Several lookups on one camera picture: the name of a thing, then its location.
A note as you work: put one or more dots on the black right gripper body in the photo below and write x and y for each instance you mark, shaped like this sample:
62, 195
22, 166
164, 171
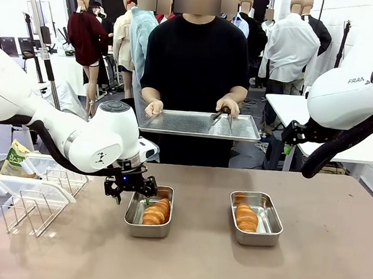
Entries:
314, 132

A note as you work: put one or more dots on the white work table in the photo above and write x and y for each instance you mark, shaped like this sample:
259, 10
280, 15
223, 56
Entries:
287, 106

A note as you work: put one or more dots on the person's right hand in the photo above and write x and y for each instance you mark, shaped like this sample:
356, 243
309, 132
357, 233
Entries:
153, 108

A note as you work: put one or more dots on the perforated steel baking tray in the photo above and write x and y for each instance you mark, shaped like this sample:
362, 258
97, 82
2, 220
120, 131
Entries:
188, 123

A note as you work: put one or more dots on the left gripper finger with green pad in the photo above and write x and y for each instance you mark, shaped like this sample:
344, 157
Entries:
113, 187
150, 187

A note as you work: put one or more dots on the person's left hand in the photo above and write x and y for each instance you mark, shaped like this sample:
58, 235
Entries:
230, 105

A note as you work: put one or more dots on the person's left forearm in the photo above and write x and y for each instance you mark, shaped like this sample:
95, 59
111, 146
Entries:
236, 94

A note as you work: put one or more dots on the black camera tripod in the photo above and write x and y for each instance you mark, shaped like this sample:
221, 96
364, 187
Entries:
31, 44

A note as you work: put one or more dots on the black office chair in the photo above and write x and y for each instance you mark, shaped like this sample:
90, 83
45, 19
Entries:
26, 48

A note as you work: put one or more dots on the clear plastic container lid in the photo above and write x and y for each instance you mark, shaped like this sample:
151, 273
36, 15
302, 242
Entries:
32, 188
56, 167

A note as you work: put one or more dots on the person in black shirt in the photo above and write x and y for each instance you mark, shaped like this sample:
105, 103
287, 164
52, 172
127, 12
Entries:
196, 65

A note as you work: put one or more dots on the stainless steel rectangular container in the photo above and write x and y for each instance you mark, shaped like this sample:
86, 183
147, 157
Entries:
256, 238
147, 230

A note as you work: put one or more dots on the golden croissant bread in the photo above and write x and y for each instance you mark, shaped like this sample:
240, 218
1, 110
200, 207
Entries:
157, 212
246, 218

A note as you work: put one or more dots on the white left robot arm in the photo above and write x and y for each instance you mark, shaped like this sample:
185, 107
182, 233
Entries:
108, 139

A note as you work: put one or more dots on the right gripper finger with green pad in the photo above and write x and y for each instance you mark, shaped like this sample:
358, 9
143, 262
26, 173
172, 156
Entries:
290, 132
287, 149

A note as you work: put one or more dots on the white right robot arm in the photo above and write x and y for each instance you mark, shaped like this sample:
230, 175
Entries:
357, 95

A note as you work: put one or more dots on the black stand with clamp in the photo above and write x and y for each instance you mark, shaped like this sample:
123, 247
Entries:
342, 45

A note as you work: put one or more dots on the person's right forearm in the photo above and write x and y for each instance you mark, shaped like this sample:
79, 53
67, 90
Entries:
151, 94

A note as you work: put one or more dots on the mannequin in blue white shirt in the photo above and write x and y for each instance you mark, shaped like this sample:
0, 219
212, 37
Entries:
242, 25

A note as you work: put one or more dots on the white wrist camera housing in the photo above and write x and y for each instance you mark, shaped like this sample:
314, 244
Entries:
148, 149

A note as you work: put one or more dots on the mannequin in black coat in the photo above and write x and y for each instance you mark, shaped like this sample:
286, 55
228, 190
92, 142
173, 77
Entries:
255, 38

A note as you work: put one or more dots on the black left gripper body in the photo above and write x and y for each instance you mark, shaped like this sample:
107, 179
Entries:
129, 175

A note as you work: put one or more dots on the green yellow food bag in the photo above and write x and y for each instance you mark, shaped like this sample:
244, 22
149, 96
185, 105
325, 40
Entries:
13, 160

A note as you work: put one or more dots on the mannequin with black cap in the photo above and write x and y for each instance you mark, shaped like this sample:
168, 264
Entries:
100, 9

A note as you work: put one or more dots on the silver light stand pole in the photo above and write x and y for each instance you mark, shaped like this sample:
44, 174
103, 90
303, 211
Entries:
37, 12

